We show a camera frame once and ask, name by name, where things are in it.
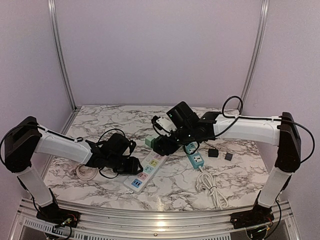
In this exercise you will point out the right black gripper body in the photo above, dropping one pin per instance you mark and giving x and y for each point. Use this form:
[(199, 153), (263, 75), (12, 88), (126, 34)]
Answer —
[(185, 137)]

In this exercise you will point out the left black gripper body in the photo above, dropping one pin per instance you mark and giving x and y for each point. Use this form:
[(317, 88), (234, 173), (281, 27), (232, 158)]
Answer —
[(122, 168)]

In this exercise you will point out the dark green cube adapter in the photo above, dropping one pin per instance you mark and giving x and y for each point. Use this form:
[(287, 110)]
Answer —
[(156, 143)]

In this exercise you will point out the white long power strip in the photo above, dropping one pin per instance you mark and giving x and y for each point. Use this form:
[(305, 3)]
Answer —
[(151, 164)]

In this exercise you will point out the teal power strip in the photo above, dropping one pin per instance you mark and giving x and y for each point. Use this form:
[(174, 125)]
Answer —
[(193, 155)]

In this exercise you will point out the black power adapter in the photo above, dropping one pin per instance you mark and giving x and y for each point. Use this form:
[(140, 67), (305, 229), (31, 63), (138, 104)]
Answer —
[(213, 153)]

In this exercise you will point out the small black usb charger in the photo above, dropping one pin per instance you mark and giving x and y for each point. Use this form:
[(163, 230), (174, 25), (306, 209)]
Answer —
[(228, 156)]

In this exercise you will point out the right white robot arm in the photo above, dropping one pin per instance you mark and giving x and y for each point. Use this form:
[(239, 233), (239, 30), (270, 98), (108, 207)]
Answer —
[(281, 131)]

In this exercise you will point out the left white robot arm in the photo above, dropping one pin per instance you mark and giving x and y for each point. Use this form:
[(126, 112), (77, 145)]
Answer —
[(20, 143)]

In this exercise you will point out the light green plug adapter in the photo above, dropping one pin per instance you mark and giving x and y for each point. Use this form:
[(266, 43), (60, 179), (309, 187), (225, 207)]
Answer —
[(150, 140)]

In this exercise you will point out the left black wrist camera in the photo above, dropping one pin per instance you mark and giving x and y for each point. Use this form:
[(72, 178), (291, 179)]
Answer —
[(117, 145)]

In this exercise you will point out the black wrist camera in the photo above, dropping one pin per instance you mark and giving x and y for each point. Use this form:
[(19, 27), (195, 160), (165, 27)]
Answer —
[(117, 145), (180, 116)]

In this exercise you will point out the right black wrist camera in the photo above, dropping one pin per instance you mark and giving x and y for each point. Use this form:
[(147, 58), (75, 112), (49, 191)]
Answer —
[(180, 116)]

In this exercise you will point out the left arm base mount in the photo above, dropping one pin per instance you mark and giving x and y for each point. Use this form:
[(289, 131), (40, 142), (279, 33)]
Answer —
[(52, 213)]

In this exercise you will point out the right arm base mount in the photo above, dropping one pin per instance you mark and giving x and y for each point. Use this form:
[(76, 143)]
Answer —
[(256, 216)]

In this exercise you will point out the aluminium front rail frame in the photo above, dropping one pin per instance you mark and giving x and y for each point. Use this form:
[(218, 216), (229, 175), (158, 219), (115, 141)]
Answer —
[(100, 223)]

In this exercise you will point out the right aluminium post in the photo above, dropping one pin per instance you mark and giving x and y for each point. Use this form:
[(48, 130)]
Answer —
[(261, 29)]

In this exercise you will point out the aluminium post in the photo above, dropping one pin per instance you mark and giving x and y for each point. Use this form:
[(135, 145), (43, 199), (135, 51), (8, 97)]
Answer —
[(59, 52), (261, 29)]

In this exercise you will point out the left aluminium post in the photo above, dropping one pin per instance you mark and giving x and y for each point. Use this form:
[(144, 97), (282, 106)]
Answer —
[(59, 52)]

